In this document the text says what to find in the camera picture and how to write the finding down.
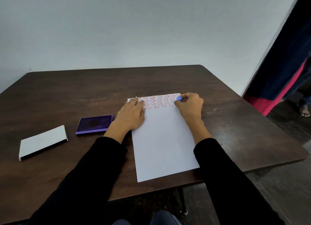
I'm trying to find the person's legs in dark trousers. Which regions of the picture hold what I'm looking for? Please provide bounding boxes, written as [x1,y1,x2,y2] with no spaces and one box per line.
[112,210,182,225]

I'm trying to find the purple ink pad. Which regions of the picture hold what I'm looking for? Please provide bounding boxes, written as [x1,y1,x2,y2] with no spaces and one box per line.
[75,115,114,135]

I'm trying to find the person's left hand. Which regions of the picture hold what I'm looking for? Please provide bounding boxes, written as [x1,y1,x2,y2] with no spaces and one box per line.
[114,97,146,131]

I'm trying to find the person's left forearm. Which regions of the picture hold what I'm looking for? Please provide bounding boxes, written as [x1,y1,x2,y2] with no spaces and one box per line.
[30,120,138,225]

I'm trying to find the person's right forearm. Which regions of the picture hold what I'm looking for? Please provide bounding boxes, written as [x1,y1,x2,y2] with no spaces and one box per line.
[186,116,286,225]

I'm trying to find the white paper with red stamps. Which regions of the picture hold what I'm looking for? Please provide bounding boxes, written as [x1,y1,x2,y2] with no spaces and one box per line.
[127,93,200,183]

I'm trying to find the person's right hand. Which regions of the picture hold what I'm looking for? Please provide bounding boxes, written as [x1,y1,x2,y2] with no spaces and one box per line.
[174,92,204,122]

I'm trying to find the dark table leg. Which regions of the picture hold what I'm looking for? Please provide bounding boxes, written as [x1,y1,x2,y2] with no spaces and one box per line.
[178,186,189,216]

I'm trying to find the white cardboard lid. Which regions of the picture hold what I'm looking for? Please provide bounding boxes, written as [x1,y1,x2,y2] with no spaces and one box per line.
[18,125,69,162]

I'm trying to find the dark blue and pink cloth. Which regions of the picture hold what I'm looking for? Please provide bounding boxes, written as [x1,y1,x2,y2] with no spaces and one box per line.
[243,0,311,117]

